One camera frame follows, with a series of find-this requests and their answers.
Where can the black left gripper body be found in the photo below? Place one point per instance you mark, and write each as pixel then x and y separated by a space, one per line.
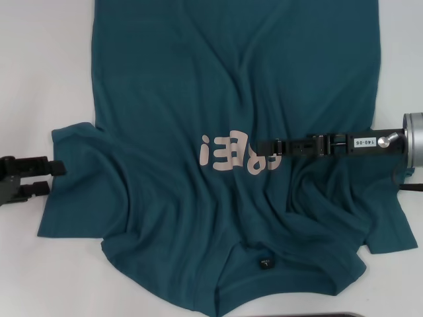
pixel 10 181

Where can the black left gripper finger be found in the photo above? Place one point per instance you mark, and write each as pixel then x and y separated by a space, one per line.
pixel 56 167
pixel 34 190

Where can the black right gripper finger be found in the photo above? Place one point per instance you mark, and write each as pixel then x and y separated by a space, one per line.
pixel 294 147
pixel 266 148

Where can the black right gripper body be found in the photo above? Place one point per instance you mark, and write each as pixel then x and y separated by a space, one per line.
pixel 347 145

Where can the teal t-shirt with beige print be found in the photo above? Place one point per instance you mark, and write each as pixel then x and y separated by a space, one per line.
pixel 198 82

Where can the dark curved robot chest edge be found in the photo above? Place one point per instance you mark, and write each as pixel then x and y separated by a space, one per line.
pixel 337 315

